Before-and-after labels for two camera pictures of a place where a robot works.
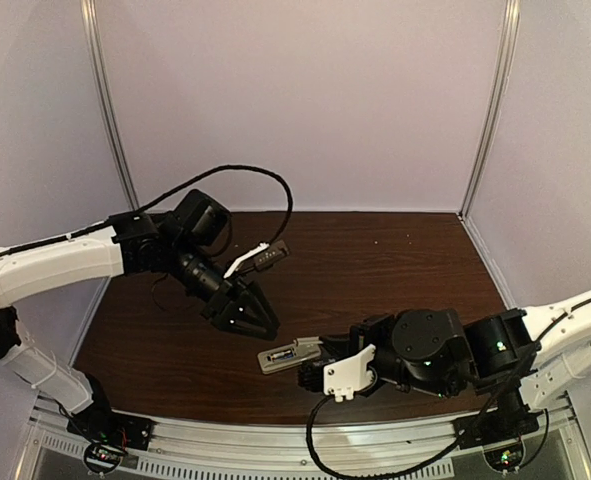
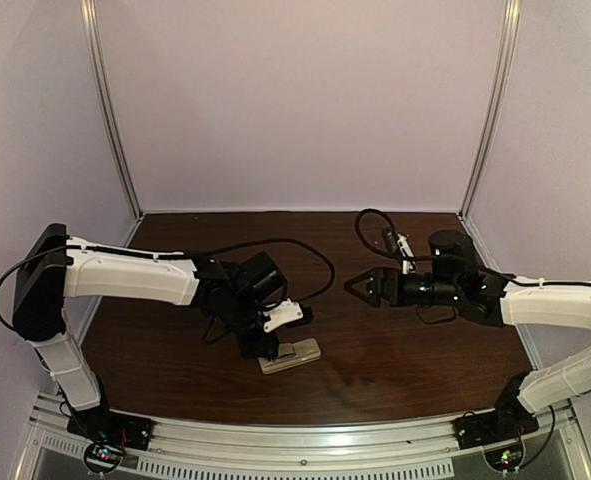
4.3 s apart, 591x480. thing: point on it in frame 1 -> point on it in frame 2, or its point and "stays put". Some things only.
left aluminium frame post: [89, 14] stays put
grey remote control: [282, 357] stays put
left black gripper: [226, 304] -> [257, 344]
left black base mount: [108, 434] stays put
